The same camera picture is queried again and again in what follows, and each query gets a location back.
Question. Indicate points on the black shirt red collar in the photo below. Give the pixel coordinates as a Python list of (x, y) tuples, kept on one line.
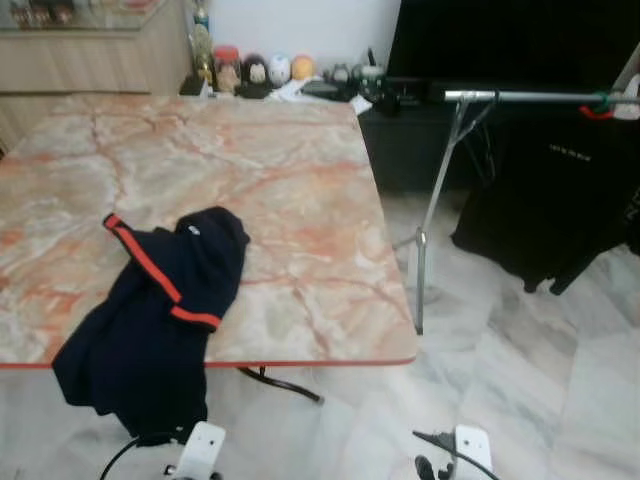
[(550, 200)]

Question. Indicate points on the white plastic hanging clip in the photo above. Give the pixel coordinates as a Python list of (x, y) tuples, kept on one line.
[(627, 108)]

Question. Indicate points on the silver metal clothes rack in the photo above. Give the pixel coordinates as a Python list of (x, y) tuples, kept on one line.
[(520, 97)]

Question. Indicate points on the black TV console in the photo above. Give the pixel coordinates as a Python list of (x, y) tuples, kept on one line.
[(400, 150)]

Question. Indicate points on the black electronic gadget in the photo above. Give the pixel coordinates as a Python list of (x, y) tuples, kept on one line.
[(405, 98)]

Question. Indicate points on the white green mug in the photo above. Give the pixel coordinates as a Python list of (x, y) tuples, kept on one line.
[(372, 72)]

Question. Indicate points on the small grey figurine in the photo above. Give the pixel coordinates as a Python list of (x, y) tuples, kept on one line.
[(340, 72)]

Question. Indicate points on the black flat pouch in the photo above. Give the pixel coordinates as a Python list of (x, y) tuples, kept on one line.
[(322, 88)]

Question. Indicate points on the white papers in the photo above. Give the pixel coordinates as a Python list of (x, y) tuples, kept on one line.
[(290, 90)]

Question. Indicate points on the white egg toy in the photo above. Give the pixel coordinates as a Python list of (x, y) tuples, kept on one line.
[(279, 68)]

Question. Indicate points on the black plush toy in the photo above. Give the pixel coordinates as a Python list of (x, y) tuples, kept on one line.
[(255, 72)]

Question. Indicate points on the red lid jar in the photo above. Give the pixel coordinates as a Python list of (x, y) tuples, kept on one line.
[(227, 70)]

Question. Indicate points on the small black white box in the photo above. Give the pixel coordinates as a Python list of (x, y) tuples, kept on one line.
[(192, 87)]

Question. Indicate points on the gold trophy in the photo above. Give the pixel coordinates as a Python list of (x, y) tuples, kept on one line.
[(203, 55)]

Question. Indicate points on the navy shirt orange stripes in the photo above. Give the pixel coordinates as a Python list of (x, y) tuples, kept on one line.
[(150, 330)]

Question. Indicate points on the light wooden cabinet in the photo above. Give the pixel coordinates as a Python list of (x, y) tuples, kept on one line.
[(90, 60)]

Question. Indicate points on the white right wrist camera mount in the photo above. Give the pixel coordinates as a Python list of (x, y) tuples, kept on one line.
[(472, 450)]

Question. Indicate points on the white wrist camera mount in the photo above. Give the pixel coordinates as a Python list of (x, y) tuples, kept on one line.
[(205, 445), (472, 450)]

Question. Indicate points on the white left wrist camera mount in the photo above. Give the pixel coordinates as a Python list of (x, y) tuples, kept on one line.
[(205, 445)]

